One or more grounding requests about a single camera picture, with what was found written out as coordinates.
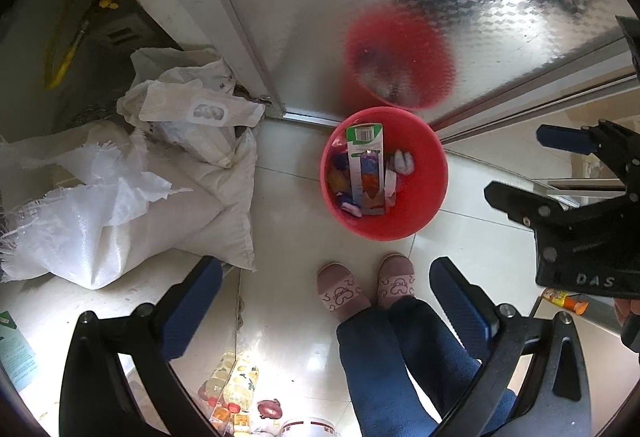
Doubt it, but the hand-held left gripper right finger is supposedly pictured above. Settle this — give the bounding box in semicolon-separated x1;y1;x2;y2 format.
429;257;594;437

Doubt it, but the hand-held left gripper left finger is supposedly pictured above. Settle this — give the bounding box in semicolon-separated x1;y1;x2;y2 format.
59;256;223;437

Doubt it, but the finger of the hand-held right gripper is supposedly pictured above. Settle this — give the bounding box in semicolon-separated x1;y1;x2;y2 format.
483;180;640;239
536;118;640;179

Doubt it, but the red plastic bin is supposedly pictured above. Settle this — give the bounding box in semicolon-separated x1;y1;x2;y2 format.
319;106;448;244

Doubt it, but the green toothbrush package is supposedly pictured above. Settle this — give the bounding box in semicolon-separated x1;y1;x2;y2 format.
345;122;386;216

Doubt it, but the person's right hand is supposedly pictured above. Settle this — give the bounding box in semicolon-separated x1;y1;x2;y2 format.
615;297;640;326

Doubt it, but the orange yellow bottle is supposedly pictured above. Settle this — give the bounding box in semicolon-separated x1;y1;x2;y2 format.
542;287;592;316

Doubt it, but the yellow oil bottle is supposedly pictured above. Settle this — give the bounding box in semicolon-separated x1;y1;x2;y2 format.
200;351;262;419

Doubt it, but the white woven sack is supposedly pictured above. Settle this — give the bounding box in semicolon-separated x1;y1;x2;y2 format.
0;117;259;291

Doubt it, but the red onion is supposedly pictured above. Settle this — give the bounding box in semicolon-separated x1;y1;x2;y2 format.
256;397;284;421

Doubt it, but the white bowl red print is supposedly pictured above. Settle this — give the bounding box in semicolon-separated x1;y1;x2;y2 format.
279;416;342;437

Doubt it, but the green paper sheet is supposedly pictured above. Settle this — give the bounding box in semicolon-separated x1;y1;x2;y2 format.
0;311;39;394

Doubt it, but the yellow gas hose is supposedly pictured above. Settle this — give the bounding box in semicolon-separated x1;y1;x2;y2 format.
44;0;119;91

